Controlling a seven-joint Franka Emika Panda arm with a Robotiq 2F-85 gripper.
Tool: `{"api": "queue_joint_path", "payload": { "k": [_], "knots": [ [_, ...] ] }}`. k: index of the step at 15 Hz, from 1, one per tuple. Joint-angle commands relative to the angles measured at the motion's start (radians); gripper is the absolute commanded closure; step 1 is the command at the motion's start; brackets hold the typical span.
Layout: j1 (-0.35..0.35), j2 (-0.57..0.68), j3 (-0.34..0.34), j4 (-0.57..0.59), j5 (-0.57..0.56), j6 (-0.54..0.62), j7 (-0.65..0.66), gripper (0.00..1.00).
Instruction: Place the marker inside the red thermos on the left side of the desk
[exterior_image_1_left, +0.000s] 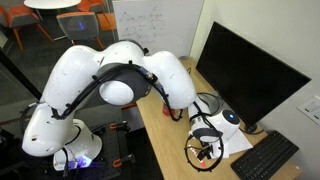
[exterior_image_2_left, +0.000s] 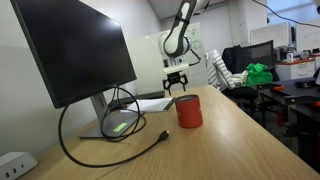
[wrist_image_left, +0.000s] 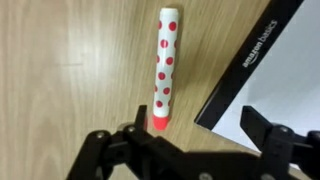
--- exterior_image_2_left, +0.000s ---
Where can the green cloth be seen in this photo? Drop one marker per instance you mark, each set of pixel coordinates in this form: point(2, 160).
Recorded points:
point(258, 75)

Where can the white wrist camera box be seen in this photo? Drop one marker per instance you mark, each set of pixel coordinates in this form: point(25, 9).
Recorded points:
point(176, 68)

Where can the black robot table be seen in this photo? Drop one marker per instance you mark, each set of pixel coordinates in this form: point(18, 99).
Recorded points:
point(300, 95)

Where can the background whiteboard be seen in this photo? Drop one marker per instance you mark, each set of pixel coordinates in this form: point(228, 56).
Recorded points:
point(308, 35)
point(270, 33)

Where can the white power strip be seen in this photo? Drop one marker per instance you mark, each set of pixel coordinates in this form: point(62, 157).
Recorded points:
point(15, 165)

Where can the green sticky note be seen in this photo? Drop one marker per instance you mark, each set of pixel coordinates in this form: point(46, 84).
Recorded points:
point(120, 127)

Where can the white notepad black spine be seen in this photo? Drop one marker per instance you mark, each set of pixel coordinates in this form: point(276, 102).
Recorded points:
point(150, 105)

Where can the white puffy jacket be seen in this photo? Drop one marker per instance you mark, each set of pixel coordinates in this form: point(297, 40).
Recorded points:
point(220, 71)

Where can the large whiteboard with drawings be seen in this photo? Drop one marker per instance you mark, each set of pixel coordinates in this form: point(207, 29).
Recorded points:
point(146, 63)

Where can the silver monitor stand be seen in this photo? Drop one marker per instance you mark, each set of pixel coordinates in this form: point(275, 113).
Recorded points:
point(100, 120)

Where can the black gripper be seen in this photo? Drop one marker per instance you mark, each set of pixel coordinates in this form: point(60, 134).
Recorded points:
point(175, 78)

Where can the black keyboard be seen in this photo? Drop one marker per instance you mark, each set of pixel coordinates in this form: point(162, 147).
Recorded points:
point(150, 95)

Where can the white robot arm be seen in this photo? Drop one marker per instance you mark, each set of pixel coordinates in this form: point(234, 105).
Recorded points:
point(176, 36)

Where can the white filing cabinet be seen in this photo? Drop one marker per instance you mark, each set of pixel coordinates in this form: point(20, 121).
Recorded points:
point(295, 70)

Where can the black office chair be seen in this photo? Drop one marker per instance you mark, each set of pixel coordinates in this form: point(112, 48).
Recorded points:
point(253, 55)

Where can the orange black clamp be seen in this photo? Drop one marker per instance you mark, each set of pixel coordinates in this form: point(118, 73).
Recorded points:
point(315, 104)
point(278, 88)

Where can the black computer monitor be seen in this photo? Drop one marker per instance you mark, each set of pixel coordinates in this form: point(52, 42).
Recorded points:
point(76, 50)

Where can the red thermos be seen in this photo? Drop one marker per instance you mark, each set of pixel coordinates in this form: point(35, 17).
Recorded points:
point(189, 111)

